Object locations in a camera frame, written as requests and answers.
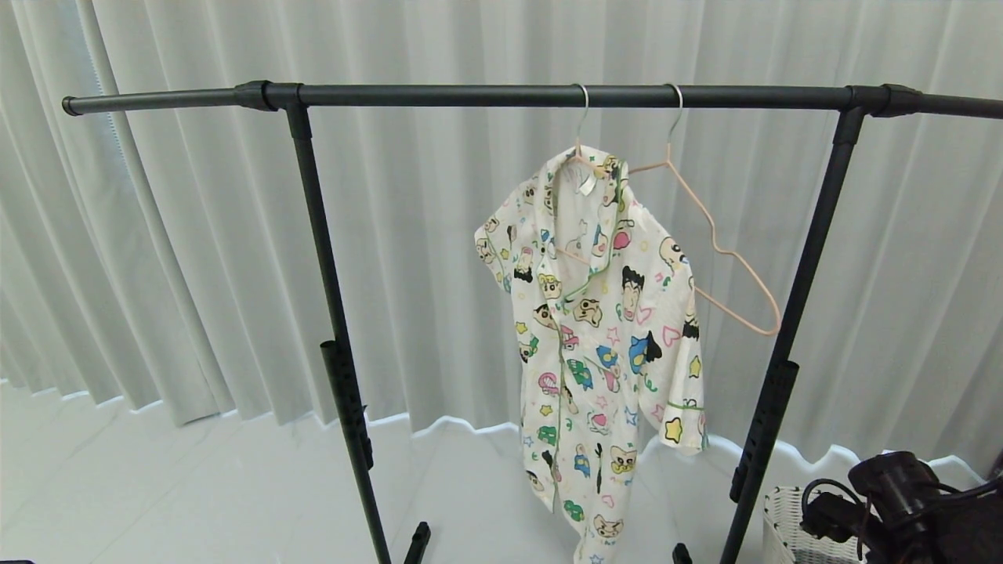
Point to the cream printed garment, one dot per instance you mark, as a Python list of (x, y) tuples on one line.
[(603, 352)]

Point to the pink clothes hanger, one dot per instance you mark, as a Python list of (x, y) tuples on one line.
[(668, 155), (586, 102)]

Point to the black clothes rack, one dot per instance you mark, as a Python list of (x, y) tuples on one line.
[(470, 95)]

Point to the white laundry basket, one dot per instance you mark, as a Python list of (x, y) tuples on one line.
[(783, 525)]

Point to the white curtain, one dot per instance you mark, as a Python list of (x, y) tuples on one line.
[(196, 235)]

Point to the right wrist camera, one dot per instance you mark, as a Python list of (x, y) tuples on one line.
[(831, 517)]

